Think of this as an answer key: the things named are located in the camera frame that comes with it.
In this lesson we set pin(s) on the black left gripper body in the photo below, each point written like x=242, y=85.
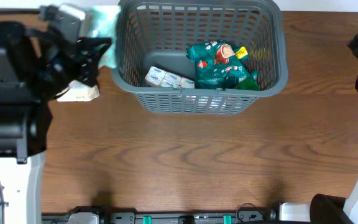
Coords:
x=68, y=70

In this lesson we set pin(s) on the mint toilet wipes pack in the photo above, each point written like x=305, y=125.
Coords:
x=103, y=25

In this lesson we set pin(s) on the beige paper pouch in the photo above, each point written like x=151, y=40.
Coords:
x=77, y=91

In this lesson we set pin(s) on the white tissue multipack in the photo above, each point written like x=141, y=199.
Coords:
x=160, y=78

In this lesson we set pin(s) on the green lid jar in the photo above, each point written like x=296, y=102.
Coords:
x=249, y=83

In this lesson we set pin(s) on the green instant coffee bag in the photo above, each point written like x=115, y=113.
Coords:
x=218, y=64

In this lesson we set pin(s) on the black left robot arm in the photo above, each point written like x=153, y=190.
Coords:
x=35, y=67

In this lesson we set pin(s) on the grey plastic lattice basket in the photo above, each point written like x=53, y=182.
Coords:
x=158, y=33

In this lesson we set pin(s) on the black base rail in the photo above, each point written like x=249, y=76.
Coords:
x=83, y=214

